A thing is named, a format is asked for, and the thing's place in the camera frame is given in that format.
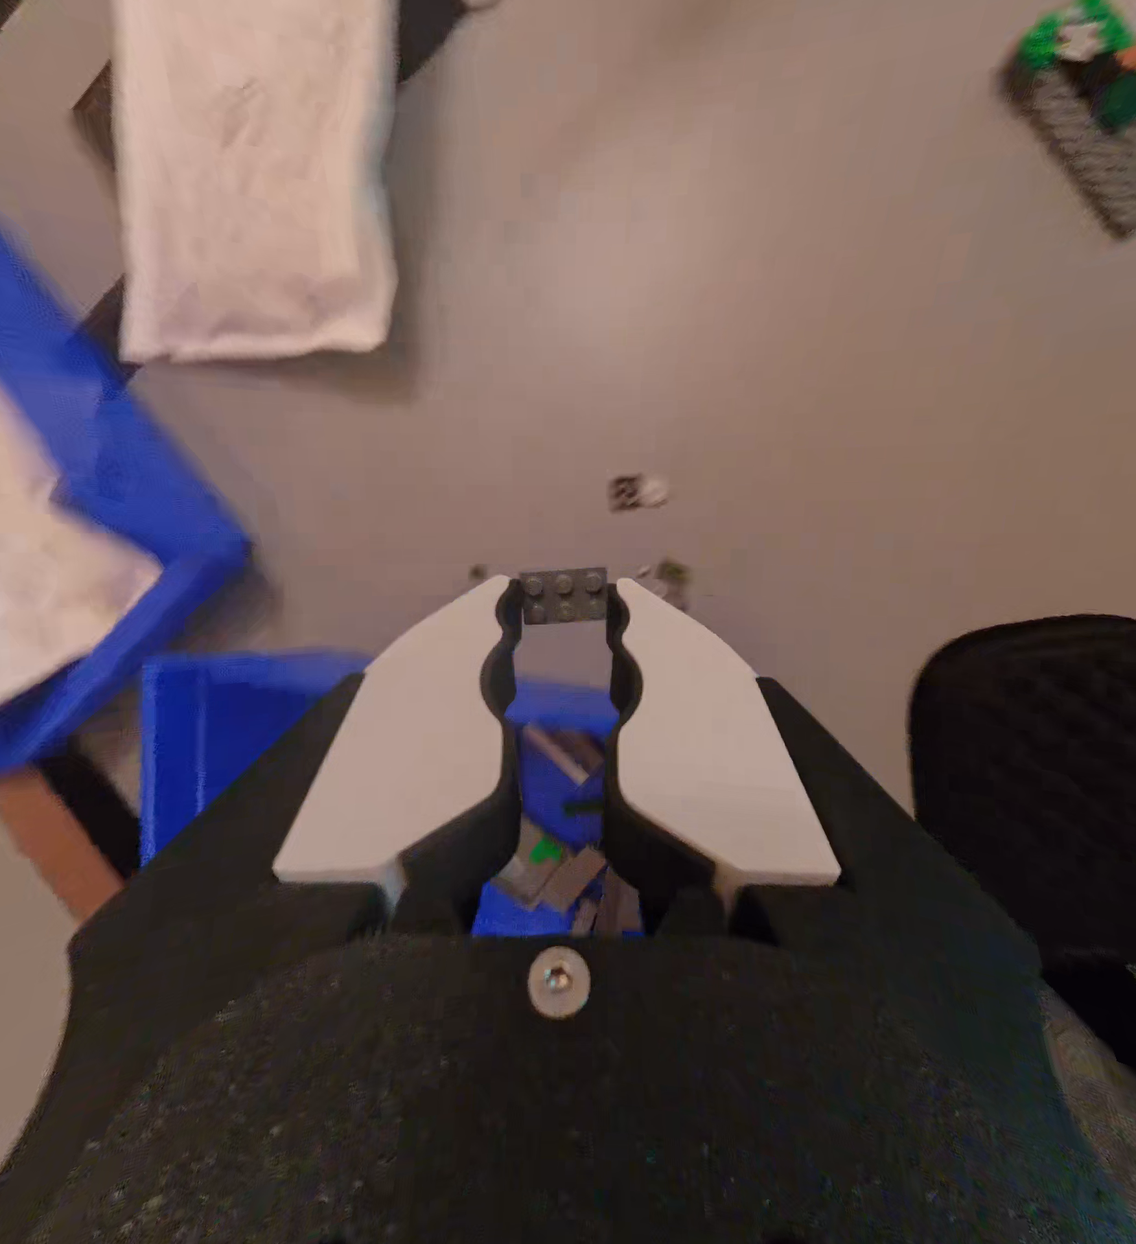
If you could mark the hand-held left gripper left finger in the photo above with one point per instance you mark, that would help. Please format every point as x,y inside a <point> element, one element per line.
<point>404,758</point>

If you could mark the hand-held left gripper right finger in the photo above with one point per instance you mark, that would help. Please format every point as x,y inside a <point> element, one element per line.
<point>715,758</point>

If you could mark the small green tile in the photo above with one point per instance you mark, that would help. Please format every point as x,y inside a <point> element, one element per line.
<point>672,581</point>

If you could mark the dark grey brick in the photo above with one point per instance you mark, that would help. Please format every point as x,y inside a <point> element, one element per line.
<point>563,594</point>

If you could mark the grey toy brick model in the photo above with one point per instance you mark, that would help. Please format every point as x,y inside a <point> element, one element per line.
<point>1112,145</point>

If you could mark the grey desk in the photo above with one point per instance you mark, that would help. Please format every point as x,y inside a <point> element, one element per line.
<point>724,292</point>

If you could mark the pile of loose toy bricks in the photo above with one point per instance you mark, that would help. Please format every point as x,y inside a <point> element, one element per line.
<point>568,875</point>

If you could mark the small white round piece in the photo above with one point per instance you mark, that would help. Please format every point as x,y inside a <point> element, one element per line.
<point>656,493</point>

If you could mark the small black tile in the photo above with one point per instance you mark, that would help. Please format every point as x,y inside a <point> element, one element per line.
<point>625,493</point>

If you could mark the black chair armrest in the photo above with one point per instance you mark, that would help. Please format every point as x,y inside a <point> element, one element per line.
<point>1045,778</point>

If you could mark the small blue plastic bin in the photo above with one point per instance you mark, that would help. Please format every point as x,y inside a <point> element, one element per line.
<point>141,486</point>

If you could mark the medium white paper bag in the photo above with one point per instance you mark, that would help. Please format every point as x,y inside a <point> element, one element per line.
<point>248,194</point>

